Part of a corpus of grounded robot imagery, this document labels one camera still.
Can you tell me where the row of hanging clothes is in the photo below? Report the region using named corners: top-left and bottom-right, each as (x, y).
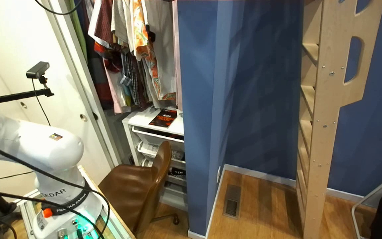
top-left (68, 0), bottom-right (183, 114)

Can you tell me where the floor vent grille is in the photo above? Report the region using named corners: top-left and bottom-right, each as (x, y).
top-left (223, 184), bottom-right (242, 220)

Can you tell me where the brown wooden chair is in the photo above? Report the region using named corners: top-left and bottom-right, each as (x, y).
top-left (98, 141), bottom-right (180, 237)

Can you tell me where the white wire drawer unit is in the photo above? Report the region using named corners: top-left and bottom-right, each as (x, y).
top-left (122, 106), bottom-right (188, 212)

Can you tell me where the black cable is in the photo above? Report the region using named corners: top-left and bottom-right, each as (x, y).
top-left (34, 0), bottom-right (85, 16)

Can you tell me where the white metal frame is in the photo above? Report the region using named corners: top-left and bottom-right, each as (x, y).
top-left (351, 167), bottom-right (382, 239)

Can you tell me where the wooden loft bed ladder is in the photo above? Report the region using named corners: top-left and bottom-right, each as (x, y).
top-left (295, 0), bottom-right (382, 239)

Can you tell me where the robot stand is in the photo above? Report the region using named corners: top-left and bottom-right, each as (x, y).
top-left (18, 165), bottom-right (136, 239)

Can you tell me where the camera on mount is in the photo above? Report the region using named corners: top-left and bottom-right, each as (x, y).
top-left (0, 61), bottom-right (55, 110)

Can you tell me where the black and red book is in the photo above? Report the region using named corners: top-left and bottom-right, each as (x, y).
top-left (149, 109), bottom-right (178, 128)

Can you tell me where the white sliding closet door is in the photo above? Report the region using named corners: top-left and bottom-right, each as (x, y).
top-left (0, 0), bottom-right (122, 211)

